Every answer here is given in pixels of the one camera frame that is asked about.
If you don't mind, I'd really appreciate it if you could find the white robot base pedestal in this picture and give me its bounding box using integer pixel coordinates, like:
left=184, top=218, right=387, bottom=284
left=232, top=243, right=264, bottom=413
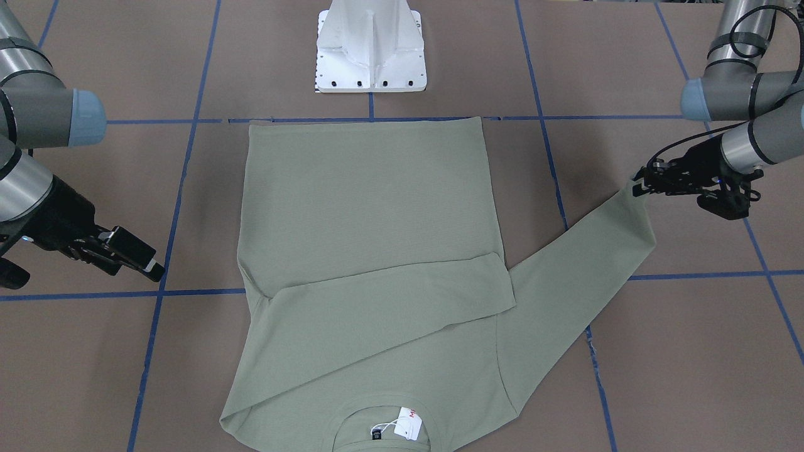
left=314, top=1, right=428, bottom=94

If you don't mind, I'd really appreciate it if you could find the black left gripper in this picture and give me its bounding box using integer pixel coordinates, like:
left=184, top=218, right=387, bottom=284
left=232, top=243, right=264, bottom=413
left=631, top=135, right=727, bottom=198

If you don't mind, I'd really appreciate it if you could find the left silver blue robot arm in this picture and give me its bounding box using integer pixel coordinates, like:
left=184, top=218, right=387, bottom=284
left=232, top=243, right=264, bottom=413
left=633, top=1, right=802, bottom=200

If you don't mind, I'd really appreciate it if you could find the olive green long-sleeve shirt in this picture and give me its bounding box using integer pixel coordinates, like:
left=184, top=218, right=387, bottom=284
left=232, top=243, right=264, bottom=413
left=219, top=117, right=656, bottom=451

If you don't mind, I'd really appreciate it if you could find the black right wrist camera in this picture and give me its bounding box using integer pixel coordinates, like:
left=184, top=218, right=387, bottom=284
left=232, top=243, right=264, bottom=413
left=1, top=257, right=31, bottom=290

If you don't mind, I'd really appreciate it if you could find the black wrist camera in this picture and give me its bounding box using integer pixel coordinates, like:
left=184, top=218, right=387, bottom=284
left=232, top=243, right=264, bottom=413
left=696, top=180, right=762, bottom=220
left=1, top=257, right=31, bottom=290

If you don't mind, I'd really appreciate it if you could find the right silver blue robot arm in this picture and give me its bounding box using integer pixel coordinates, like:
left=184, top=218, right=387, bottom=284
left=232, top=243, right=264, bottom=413
left=1, top=2, right=165, bottom=281

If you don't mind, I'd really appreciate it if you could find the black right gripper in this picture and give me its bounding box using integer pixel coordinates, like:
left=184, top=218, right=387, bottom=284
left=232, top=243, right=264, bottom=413
left=13, top=176, right=165, bottom=281

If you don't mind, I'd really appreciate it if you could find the white paper hang tag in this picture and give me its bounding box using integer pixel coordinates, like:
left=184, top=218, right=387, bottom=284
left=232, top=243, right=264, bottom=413
left=393, top=407, right=423, bottom=441

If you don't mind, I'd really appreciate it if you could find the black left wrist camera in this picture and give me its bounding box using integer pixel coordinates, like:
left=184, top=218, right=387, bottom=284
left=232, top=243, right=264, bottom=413
left=696, top=180, right=762, bottom=220

